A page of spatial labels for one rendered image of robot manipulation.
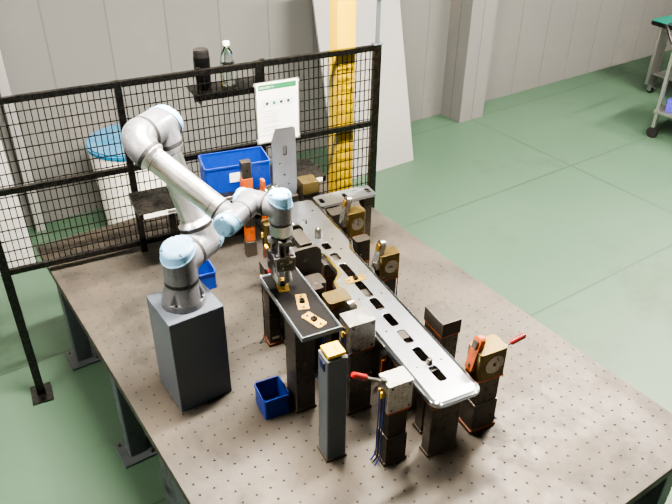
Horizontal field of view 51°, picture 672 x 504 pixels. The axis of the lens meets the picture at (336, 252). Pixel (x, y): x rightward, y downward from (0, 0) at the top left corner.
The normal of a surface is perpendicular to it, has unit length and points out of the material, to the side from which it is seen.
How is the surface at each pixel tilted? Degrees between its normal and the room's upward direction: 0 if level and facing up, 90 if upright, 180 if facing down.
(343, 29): 90
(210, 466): 0
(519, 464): 0
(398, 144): 76
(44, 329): 0
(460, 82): 90
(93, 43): 90
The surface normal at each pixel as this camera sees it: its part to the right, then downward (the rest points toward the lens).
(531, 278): 0.01, -0.84
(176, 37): 0.57, 0.46
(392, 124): 0.55, 0.25
